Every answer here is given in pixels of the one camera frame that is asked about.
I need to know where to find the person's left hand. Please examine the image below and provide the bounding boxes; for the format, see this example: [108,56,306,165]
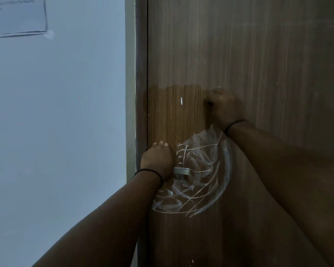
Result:
[140,141,176,181]

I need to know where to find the person's right hand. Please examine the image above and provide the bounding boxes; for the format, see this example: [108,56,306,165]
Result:
[204,87,248,132]

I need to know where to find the brown wooden door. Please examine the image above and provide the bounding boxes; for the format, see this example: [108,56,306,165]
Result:
[146,0,334,267]

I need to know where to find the person's left forearm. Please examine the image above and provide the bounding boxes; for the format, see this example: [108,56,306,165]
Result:
[32,171,163,267]

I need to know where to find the person's right forearm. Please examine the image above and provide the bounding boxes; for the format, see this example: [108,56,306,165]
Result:
[227,121,334,267]

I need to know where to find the black wristband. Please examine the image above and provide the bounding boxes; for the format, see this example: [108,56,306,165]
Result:
[224,119,248,138]
[133,168,164,189]

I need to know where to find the brown door frame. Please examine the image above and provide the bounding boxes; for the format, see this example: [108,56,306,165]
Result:
[124,0,150,267]

